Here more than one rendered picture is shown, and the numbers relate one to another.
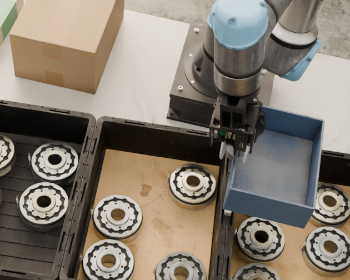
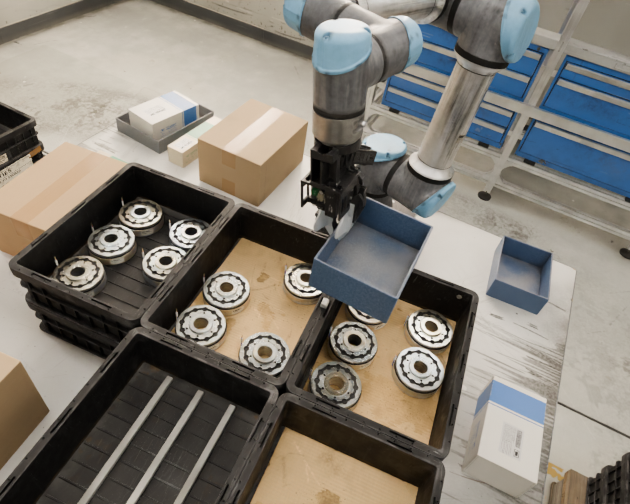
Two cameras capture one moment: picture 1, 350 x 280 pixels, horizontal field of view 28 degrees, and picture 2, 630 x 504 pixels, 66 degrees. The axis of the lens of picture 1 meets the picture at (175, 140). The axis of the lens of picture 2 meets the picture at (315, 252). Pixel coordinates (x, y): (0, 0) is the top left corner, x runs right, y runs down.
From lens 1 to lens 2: 50 cm
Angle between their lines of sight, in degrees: 12
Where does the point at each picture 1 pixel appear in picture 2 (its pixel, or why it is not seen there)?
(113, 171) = (240, 256)
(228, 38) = (321, 58)
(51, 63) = (227, 171)
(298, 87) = (433, 241)
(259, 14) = (358, 33)
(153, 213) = (261, 297)
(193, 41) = not seen: hidden behind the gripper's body
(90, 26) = (265, 147)
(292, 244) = (384, 357)
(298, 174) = (395, 274)
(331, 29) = not seen: hidden behind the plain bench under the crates
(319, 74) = (454, 236)
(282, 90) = not seen: hidden behind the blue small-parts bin
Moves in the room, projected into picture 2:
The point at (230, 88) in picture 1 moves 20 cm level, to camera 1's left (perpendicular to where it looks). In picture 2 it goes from (323, 131) to (198, 88)
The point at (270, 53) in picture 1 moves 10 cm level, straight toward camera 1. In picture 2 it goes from (406, 184) to (389, 205)
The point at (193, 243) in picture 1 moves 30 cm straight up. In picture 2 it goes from (289, 331) to (306, 234)
